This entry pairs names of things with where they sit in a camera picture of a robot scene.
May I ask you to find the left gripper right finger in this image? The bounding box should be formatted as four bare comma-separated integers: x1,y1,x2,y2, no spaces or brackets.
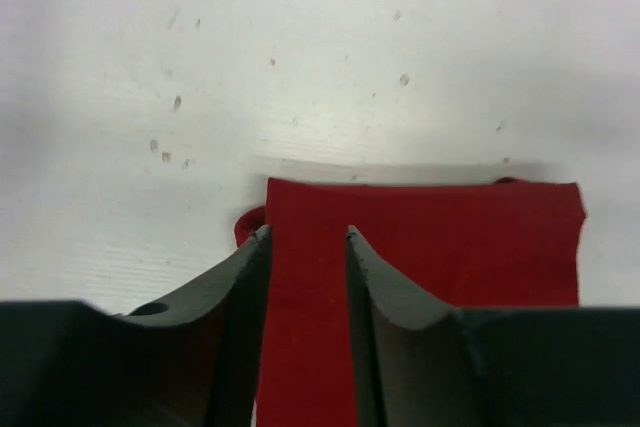
345,228,639,426

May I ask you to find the red t shirt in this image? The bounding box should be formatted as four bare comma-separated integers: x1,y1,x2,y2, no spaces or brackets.
234,178,586,426

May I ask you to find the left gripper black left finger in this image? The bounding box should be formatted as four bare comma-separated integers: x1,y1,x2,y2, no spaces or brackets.
1,226,272,426

